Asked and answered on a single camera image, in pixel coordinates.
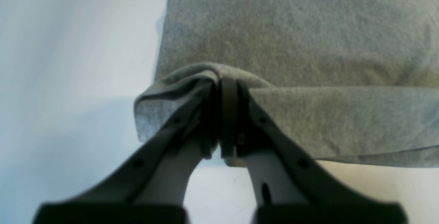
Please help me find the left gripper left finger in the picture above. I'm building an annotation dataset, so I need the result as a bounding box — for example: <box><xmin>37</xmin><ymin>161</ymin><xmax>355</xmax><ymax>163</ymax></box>
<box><xmin>33</xmin><ymin>80</ymin><xmax>217</xmax><ymax>224</ymax></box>

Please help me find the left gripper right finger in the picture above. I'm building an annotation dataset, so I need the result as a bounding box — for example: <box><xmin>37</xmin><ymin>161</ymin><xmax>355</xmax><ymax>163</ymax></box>
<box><xmin>219</xmin><ymin>78</ymin><xmax>407</xmax><ymax>224</ymax></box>

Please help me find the grey T-shirt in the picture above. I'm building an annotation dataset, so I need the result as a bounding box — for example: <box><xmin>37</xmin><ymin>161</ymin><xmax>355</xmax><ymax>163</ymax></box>
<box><xmin>134</xmin><ymin>0</ymin><xmax>439</xmax><ymax>168</ymax></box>

